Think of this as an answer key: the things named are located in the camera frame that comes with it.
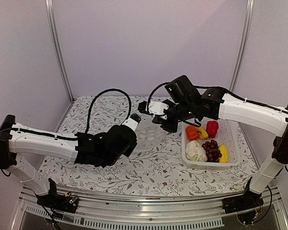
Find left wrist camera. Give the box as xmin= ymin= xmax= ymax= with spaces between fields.
xmin=122 ymin=113 xmax=141 ymax=131

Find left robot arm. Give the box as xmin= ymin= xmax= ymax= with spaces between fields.
xmin=0 ymin=114 xmax=141 ymax=208

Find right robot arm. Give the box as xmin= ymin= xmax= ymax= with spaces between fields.
xmin=145 ymin=75 xmax=288 ymax=209

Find yellow corn cob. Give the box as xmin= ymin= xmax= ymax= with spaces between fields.
xmin=197 ymin=126 xmax=209 ymax=140

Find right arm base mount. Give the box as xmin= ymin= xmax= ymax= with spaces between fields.
xmin=222 ymin=184 xmax=264 ymax=225

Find clear zip top bag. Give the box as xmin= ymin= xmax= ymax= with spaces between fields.
xmin=134 ymin=119 xmax=181 ymax=154

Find left aluminium frame post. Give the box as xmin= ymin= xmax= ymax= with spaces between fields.
xmin=45 ymin=0 xmax=75 ymax=103

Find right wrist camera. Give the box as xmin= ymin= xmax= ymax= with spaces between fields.
xmin=138 ymin=101 xmax=169 ymax=120

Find orange mini pumpkin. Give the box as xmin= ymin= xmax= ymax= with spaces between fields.
xmin=185 ymin=126 xmax=199 ymax=141

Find aluminium front rail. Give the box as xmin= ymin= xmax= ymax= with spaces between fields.
xmin=11 ymin=185 xmax=288 ymax=230

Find white cauliflower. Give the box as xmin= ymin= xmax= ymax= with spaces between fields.
xmin=185 ymin=140 xmax=207 ymax=162

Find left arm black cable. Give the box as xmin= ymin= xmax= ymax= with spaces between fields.
xmin=85 ymin=88 xmax=132 ymax=134

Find aluminium frame post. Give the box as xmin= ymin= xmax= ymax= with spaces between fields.
xmin=45 ymin=0 xmax=75 ymax=103
xmin=229 ymin=0 xmax=254 ymax=92

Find white plastic basket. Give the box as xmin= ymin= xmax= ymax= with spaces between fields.
xmin=181 ymin=119 xmax=240 ymax=170

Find purple grape bunch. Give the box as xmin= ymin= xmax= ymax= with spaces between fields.
xmin=202 ymin=139 xmax=221 ymax=162

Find red bell pepper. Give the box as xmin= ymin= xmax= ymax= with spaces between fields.
xmin=206 ymin=121 xmax=219 ymax=138

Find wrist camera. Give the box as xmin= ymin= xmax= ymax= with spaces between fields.
xmin=122 ymin=113 xmax=141 ymax=131
xmin=138 ymin=101 xmax=169 ymax=120

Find right aluminium frame post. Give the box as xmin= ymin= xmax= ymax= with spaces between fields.
xmin=229 ymin=0 xmax=254 ymax=92

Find yellow lemon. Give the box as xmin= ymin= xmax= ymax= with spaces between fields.
xmin=219 ymin=145 xmax=229 ymax=163

